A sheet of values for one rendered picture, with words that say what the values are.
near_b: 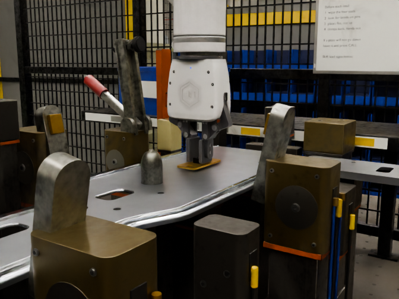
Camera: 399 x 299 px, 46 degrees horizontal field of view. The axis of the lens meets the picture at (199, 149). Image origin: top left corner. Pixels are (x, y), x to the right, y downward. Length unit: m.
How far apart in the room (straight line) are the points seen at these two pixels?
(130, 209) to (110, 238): 0.22
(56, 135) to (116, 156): 0.16
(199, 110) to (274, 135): 0.16
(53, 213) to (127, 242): 0.06
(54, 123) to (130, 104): 0.16
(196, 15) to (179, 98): 0.13
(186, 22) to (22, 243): 0.41
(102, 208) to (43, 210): 0.21
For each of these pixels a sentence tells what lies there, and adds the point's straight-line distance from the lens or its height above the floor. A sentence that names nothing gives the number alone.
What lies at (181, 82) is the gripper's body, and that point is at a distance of 0.77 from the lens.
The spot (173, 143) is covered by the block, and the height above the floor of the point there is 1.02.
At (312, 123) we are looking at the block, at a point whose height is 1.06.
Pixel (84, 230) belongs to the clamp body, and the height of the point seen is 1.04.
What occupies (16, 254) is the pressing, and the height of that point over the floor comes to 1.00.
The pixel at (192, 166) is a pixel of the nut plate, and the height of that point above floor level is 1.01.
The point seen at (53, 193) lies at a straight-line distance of 0.37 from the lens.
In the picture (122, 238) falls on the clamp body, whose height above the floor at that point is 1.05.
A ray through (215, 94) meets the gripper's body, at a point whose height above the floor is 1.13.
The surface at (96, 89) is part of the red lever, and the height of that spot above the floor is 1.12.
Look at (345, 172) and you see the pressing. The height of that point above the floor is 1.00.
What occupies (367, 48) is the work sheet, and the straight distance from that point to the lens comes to 1.23.
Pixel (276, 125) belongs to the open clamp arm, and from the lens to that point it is 0.63.
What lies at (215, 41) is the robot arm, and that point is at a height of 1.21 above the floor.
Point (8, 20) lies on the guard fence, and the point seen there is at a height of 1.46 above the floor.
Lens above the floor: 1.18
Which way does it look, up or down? 11 degrees down
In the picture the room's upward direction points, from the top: straight up
